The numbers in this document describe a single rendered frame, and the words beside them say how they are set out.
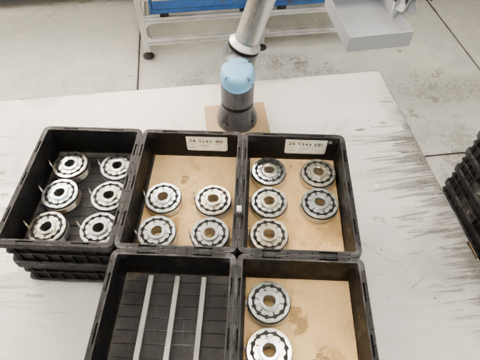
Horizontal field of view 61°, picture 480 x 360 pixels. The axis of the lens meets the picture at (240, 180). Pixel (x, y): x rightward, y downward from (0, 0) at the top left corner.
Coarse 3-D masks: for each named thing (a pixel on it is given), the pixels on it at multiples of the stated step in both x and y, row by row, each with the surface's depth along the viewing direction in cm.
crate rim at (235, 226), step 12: (144, 132) 120; (156, 132) 120; (168, 132) 120; (180, 132) 120; (192, 132) 120; (204, 132) 120; (216, 132) 120; (228, 132) 120; (144, 144) 117; (240, 144) 117; (240, 156) 114; (240, 168) 112; (132, 180) 109; (240, 180) 109; (132, 192) 107; (120, 228) 100; (120, 240) 98; (228, 252) 96
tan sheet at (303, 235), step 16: (256, 160) 127; (288, 160) 127; (304, 160) 127; (288, 176) 123; (288, 192) 119; (304, 192) 119; (336, 192) 119; (288, 208) 116; (288, 224) 113; (304, 224) 113; (320, 224) 113; (336, 224) 113; (288, 240) 110; (304, 240) 110; (320, 240) 110; (336, 240) 110
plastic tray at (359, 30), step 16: (336, 0) 140; (352, 0) 140; (368, 0) 141; (384, 0) 138; (336, 16) 130; (352, 16) 136; (368, 16) 136; (384, 16) 136; (400, 16) 129; (352, 32) 130; (368, 32) 130; (384, 32) 130; (400, 32) 122; (352, 48) 124; (368, 48) 125; (384, 48) 126
